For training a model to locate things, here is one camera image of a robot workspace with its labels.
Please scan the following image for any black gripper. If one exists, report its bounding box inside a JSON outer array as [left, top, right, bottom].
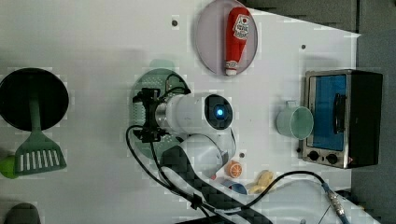
[[133, 88, 166, 143]]

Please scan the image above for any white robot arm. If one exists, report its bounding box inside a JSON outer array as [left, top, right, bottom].
[[127, 87, 273, 224]]

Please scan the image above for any toy orange half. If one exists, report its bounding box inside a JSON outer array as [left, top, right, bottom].
[[225, 161, 243, 178]]

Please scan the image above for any blue bowl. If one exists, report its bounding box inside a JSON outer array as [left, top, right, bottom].
[[217, 177, 248, 195]]

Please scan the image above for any grey round plate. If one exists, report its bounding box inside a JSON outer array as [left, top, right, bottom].
[[194, 0, 258, 75]]

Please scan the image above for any green slotted spatula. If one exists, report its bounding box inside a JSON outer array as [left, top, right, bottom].
[[14, 98, 66, 176]]

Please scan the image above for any red ketchup bottle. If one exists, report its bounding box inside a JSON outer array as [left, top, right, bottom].
[[225, 7, 250, 76]]

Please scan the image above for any black utensil holder cup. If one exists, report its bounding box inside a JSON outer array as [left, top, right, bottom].
[[0, 68, 69, 132]]

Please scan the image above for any light green mug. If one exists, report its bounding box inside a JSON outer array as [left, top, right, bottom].
[[276, 101, 314, 140]]

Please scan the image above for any lime green object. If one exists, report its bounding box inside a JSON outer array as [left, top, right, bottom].
[[0, 155, 18, 179]]

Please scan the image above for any grey object at corner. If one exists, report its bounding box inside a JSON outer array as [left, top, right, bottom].
[[4, 203, 41, 224]]

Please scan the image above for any black toaster oven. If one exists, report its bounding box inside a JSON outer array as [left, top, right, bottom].
[[302, 69, 383, 169]]

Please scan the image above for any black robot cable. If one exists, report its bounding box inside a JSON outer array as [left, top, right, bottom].
[[125, 73, 351, 224]]

